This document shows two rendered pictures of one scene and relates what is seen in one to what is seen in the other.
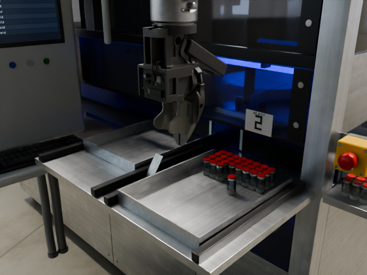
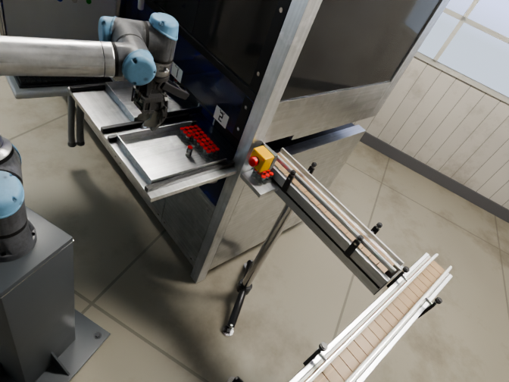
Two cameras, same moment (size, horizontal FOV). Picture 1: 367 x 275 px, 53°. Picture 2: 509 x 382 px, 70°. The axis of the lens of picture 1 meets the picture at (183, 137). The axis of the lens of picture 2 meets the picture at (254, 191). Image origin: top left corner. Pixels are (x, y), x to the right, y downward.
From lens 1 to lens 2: 0.62 m
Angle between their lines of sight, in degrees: 22
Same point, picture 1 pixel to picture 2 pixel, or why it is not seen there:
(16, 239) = (43, 120)
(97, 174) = (108, 115)
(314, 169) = (240, 158)
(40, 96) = (79, 28)
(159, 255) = not seen: hidden behind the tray
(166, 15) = not seen: hidden behind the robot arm
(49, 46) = not seen: outside the picture
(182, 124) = (152, 122)
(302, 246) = (225, 196)
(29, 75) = (73, 9)
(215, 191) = (179, 151)
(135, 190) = (129, 136)
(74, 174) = (92, 111)
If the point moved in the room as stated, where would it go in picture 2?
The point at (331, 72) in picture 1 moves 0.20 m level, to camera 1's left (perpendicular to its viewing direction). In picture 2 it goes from (260, 109) to (207, 91)
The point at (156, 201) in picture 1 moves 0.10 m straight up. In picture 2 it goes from (139, 148) to (142, 127)
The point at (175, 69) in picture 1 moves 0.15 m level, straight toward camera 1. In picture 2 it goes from (150, 98) to (135, 127)
